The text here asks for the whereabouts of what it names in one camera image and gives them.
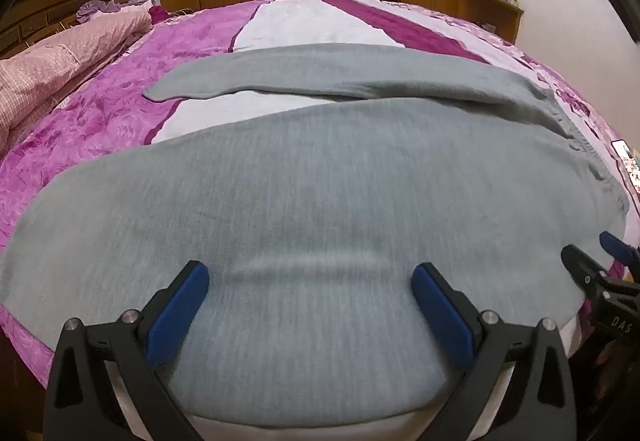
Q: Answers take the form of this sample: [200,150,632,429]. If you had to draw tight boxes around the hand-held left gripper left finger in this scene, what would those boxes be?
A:
[42,260,211,441]

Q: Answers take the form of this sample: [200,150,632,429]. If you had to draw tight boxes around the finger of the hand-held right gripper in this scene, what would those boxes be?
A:
[560,244,609,295]
[599,231,640,267]

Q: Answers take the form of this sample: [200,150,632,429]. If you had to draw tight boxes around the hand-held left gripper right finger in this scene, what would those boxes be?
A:
[411,262,576,441]

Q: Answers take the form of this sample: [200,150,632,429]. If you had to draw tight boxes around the grey pants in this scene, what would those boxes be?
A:
[0,42,630,432]

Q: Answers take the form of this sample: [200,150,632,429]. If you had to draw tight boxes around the smartphone with lit screen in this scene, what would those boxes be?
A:
[612,139,640,194]

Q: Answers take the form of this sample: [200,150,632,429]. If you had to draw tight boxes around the purple floral bedspread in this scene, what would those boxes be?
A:
[0,0,640,387]

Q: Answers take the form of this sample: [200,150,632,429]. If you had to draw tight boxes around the pink ruffled pillow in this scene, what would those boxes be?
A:
[0,1,154,146]

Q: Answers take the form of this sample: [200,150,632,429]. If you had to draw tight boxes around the purple ruffled pillow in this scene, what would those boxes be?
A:
[76,0,153,23]

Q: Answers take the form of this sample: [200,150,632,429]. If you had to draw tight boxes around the dark wooden headboard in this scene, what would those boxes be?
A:
[0,0,138,60]

